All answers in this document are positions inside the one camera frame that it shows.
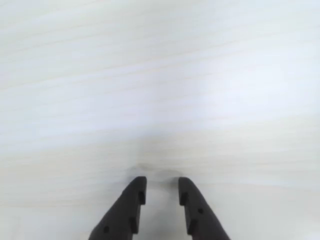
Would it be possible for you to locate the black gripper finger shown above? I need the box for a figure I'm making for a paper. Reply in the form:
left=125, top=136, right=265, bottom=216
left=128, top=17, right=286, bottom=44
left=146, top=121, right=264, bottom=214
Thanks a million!
left=177, top=176, right=231, bottom=240
left=87, top=176, right=148, bottom=240

